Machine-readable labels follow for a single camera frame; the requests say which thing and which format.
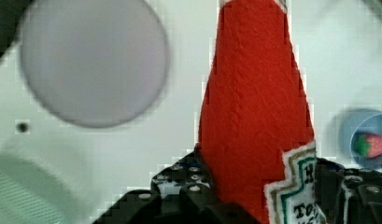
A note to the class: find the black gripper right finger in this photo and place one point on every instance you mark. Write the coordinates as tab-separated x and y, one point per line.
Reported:
328	175

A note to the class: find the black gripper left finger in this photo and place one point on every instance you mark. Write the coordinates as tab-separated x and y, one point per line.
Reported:
189	170

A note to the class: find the red felt ketchup bottle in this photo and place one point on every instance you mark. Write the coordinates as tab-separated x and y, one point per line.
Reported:
255	133

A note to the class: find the toy strawberry in cup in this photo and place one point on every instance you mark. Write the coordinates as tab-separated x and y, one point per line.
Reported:
368	145

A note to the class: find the blue cup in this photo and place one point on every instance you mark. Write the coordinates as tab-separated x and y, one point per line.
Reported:
357	122

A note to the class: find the round lilac plate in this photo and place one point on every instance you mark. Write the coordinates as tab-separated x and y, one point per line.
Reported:
94	63

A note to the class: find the green perforated colander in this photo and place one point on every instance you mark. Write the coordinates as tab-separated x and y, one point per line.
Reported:
29	195

